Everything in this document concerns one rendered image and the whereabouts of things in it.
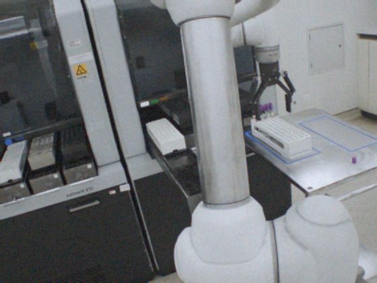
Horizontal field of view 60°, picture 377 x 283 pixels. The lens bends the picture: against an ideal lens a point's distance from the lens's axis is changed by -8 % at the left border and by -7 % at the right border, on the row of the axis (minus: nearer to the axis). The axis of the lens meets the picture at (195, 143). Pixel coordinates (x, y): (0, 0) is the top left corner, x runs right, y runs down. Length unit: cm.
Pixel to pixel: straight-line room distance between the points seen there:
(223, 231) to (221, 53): 34
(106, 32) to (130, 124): 43
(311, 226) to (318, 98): 287
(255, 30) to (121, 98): 68
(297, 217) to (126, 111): 107
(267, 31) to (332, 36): 229
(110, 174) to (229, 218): 97
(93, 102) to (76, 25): 34
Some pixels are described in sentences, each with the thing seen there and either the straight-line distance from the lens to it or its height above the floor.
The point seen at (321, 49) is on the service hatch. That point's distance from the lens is 344.
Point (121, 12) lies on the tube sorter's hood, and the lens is 154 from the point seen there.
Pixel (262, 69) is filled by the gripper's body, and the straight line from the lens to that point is 130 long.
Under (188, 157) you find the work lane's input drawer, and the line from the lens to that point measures 140.
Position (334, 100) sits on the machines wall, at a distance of 366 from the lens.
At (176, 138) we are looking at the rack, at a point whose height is 86.
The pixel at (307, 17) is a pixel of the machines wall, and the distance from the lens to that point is 332.
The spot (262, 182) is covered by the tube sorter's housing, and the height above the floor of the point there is 43.
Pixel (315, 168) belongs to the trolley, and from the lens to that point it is 118.
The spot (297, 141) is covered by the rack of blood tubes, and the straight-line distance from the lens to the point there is 124.
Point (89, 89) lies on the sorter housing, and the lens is 156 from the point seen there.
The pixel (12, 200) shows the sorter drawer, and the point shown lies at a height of 74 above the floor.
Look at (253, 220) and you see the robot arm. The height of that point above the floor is 97.
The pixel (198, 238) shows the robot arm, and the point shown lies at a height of 94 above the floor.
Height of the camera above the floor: 139
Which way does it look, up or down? 23 degrees down
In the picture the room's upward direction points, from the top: 10 degrees counter-clockwise
